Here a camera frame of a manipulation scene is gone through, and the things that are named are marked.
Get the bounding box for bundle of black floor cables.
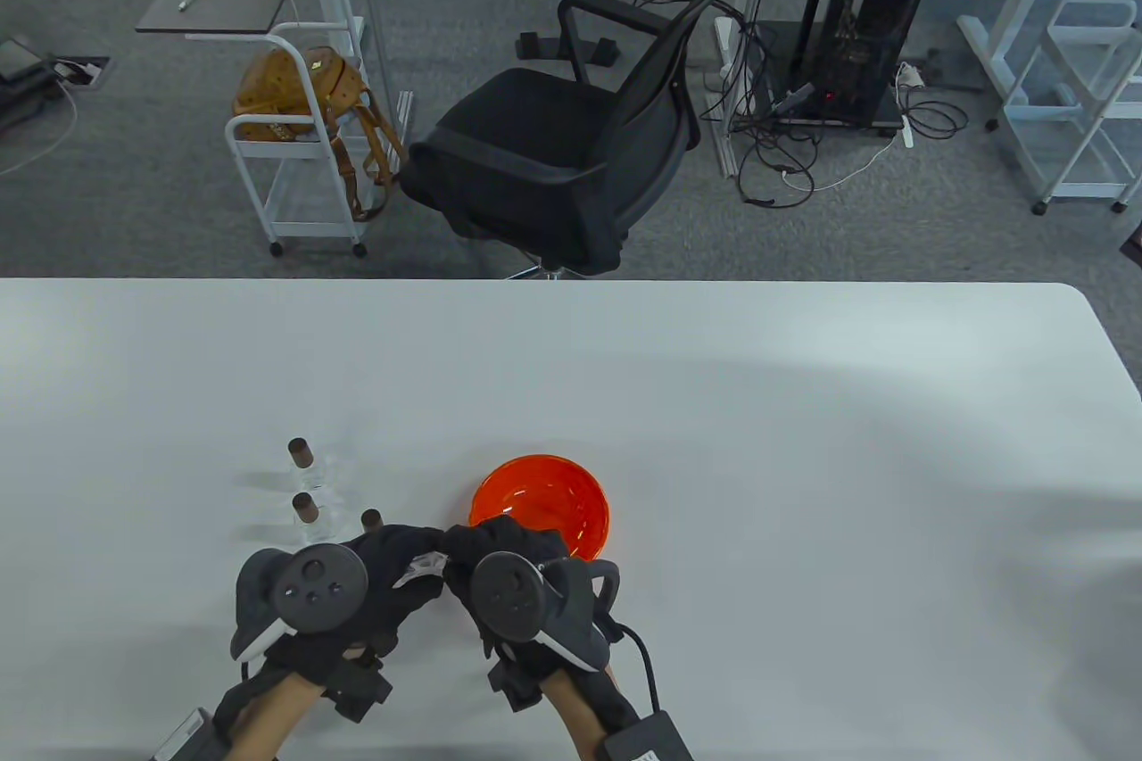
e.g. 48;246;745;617
700;12;971;209

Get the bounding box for orange plastic bowl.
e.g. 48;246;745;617
468;455;612;564

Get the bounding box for dark grey right hand controller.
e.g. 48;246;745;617
468;551;623;674

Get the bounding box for white metal cart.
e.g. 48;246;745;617
225;19;371;259

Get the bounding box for black right glove cable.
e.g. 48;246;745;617
607;621;663;716

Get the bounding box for floor socket box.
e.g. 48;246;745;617
49;54;113;89

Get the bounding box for white desk leg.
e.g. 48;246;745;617
711;0;782;178

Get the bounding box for white metal trolley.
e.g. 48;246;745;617
995;0;1142;216

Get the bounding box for person's right hand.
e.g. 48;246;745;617
443;516;625;713

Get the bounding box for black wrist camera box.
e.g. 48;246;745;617
602;710;695;761
147;707;235;761

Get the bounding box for black devices on floor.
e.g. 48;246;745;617
0;34;56;133

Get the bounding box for white rack right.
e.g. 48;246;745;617
956;0;1103;133

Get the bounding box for dark grey left hand controller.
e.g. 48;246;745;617
230;542;371;664

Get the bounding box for person's left hand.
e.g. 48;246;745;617
234;526;447;722

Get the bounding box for black office chair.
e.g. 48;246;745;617
397;0;775;280

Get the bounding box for person's left forearm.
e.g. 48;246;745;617
236;667;331;761

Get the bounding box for black computer tower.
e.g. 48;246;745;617
816;0;939;124

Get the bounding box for person's right forearm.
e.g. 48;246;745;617
540;663;625;761

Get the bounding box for dark grey hand controller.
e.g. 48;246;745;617
230;542;371;664
468;551;623;674

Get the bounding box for brown leather bag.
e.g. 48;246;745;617
234;45;408;224

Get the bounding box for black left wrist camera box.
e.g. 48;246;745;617
147;707;235;761

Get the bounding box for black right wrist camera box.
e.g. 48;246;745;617
602;710;695;761

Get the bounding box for dark top side table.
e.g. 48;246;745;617
136;0;368;84

